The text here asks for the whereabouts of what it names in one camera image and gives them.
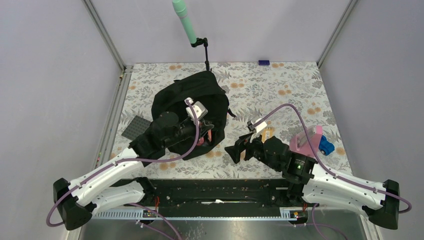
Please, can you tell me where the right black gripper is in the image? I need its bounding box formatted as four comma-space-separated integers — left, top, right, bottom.
224, 128, 282, 172

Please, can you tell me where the black student backpack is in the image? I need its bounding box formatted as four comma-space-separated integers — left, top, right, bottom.
151, 71, 229, 161

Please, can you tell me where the pink glitter bottle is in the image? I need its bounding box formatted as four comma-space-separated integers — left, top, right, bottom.
196, 137, 205, 146

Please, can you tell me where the yellow spiral notepad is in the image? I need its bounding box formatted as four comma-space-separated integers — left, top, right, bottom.
261, 127, 275, 143

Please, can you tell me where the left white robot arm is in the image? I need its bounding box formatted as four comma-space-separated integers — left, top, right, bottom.
53, 111, 220, 230

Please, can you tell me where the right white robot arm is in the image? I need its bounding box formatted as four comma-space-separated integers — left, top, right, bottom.
225, 134, 400, 230

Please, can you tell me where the pink pencil case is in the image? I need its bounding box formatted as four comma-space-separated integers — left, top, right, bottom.
289, 125, 323, 158

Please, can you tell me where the floral table mat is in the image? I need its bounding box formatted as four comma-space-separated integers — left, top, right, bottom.
111, 62, 352, 179

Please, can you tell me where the grey building baseplate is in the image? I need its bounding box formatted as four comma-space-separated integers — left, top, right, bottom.
121, 115, 151, 141

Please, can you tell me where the blue toy car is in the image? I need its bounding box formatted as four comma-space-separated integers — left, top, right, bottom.
318, 135, 335, 156

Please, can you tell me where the small blue block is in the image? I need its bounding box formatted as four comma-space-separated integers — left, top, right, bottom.
258, 60, 270, 66

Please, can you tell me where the green microphone on tripod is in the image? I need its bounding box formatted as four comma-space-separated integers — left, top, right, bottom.
172, 0, 211, 72

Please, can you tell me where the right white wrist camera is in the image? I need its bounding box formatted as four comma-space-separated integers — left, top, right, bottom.
247, 117, 267, 142

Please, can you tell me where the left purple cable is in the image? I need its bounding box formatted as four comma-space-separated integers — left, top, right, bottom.
45, 99, 201, 228

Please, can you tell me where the purple cable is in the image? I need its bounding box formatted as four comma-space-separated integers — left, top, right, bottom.
255, 103, 413, 214
45, 99, 201, 228

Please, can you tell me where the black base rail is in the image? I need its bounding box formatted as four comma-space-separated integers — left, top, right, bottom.
105, 178, 321, 213

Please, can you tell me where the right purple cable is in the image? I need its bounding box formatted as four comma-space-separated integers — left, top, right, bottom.
255, 103, 413, 214

